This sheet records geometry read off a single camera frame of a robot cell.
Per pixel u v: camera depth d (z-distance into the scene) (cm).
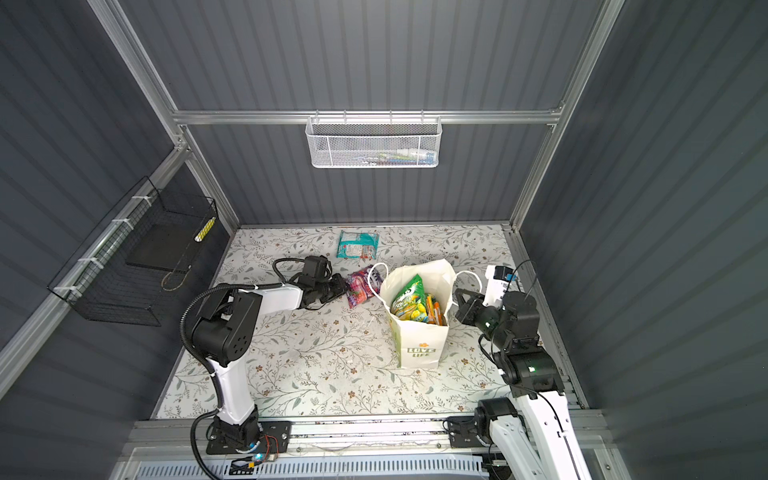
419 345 73
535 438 42
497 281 62
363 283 99
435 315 82
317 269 81
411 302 78
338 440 74
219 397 58
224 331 53
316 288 81
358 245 112
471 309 61
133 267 72
